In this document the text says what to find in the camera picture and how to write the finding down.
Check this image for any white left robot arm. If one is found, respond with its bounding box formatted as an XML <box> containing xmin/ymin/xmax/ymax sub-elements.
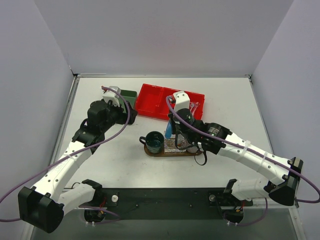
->
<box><xmin>18</xmin><ymin>99</ymin><xmax>137</xmax><ymax>233</ymax></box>

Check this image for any dark green mug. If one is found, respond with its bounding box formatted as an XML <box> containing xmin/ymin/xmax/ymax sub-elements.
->
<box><xmin>139</xmin><ymin>131</ymin><xmax>165</xmax><ymax>154</ymax></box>

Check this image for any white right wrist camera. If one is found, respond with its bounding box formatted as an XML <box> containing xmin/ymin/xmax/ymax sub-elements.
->
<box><xmin>173</xmin><ymin>91</ymin><xmax>190</xmax><ymax>112</ymax></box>

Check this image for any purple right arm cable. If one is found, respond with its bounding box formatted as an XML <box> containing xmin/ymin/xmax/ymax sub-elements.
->
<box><xmin>165</xmin><ymin>95</ymin><xmax>320</xmax><ymax>227</ymax></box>

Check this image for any blue white toothpaste tube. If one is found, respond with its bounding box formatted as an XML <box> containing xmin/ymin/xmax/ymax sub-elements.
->
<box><xmin>164</xmin><ymin>120</ymin><xmax>173</xmax><ymax>139</ymax></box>

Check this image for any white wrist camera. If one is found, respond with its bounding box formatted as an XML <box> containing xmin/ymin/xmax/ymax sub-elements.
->
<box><xmin>173</xmin><ymin>91</ymin><xmax>190</xmax><ymax>112</ymax></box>
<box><xmin>101</xmin><ymin>86</ymin><xmax>121</xmax><ymax>107</ymax></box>

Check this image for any red compartment tray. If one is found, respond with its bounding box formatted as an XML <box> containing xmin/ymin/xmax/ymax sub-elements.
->
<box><xmin>135</xmin><ymin>83</ymin><xmax>205</xmax><ymax>121</ymax></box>

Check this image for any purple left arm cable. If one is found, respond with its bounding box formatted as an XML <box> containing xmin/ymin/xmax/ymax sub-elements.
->
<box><xmin>0</xmin><ymin>85</ymin><xmax>132</xmax><ymax>225</ymax></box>

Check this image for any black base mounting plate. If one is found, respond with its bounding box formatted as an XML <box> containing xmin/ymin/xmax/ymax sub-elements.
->
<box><xmin>83</xmin><ymin>187</ymin><xmax>253</xmax><ymax>223</ymax></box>

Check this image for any clear acrylic toothbrush holder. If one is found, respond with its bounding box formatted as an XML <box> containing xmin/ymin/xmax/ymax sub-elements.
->
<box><xmin>164</xmin><ymin>134</ymin><xmax>188</xmax><ymax>153</ymax></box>

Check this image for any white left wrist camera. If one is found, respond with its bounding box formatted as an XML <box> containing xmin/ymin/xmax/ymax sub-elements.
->
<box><xmin>101</xmin><ymin>86</ymin><xmax>121</xmax><ymax>107</ymax></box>

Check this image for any green plastic bin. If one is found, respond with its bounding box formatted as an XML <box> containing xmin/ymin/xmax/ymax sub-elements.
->
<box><xmin>120</xmin><ymin>89</ymin><xmax>138</xmax><ymax>114</ymax></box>

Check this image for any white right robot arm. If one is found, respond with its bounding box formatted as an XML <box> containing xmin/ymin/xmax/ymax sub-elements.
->
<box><xmin>168</xmin><ymin>108</ymin><xmax>304</xmax><ymax>206</ymax></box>

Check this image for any oval wooden tray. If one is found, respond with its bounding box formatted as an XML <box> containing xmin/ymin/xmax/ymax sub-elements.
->
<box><xmin>144</xmin><ymin>145</ymin><xmax>202</xmax><ymax>158</ymax></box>

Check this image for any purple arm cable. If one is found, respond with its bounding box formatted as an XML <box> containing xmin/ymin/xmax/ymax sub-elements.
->
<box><xmin>0</xmin><ymin>85</ymin><xmax>132</xmax><ymax>225</ymax></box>
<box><xmin>165</xmin><ymin>95</ymin><xmax>320</xmax><ymax>227</ymax></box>

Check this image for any lilac mug black handle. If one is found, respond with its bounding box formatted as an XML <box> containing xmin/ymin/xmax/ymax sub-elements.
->
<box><xmin>187</xmin><ymin>146</ymin><xmax>198</xmax><ymax>154</ymax></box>

